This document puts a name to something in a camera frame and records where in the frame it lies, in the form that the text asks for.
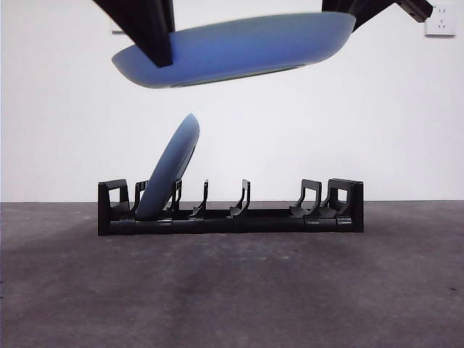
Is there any pale green plate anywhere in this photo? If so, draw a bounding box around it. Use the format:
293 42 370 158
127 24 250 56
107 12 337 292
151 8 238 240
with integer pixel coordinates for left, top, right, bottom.
111 12 357 89

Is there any blue plate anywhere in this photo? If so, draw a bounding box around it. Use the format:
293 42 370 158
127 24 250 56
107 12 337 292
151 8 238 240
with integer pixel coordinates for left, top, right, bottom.
138 112 202 221

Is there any black plate rack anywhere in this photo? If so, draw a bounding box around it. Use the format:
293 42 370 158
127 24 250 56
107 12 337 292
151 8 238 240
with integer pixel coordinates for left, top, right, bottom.
97 178 365 236

